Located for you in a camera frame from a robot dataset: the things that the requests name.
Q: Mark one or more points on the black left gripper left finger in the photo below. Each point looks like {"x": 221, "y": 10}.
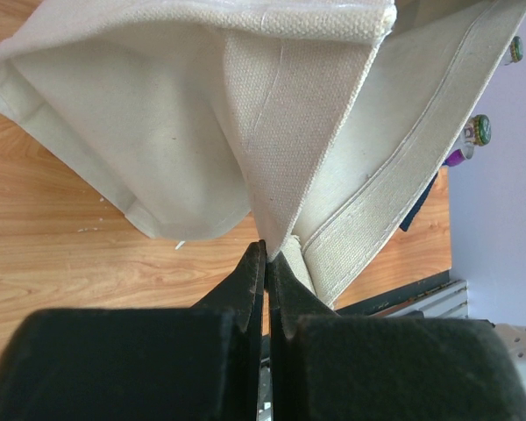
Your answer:
{"x": 195, "y": 363}

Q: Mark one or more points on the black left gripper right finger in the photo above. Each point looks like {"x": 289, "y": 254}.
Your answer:
{"x": 331, "y": 367}

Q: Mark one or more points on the cream canvas tote bag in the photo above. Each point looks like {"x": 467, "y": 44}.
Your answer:
{"x": 325, "y": 120}

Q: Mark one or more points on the clear glass bottle green cap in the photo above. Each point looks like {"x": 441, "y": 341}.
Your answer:
{"x": 514, "y": 52}

